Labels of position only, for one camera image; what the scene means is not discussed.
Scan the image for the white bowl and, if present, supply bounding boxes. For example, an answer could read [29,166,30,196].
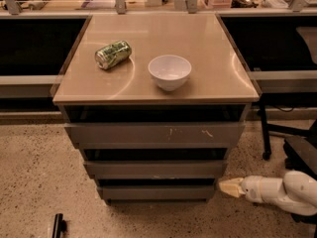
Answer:
[148,55,192,91]

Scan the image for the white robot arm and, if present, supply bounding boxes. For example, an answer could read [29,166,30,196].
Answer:
[219,171,317,216]

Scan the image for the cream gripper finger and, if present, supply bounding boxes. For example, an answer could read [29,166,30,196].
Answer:
[219,180,236,196]

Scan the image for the black table leg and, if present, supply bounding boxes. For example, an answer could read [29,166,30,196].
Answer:
[259,101,271,161]

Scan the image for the black office chair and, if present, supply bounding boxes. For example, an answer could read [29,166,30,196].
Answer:
[282,119,317,238]

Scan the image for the black object on floor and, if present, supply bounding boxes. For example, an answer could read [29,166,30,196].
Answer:
[52,213,67,238]

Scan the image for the grey drawer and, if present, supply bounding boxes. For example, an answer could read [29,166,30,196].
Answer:
[65,122,245,149]
[97,185,215,200]
[84,161,227,179]

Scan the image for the green soda can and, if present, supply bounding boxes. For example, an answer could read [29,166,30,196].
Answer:
[95,41,132,69]

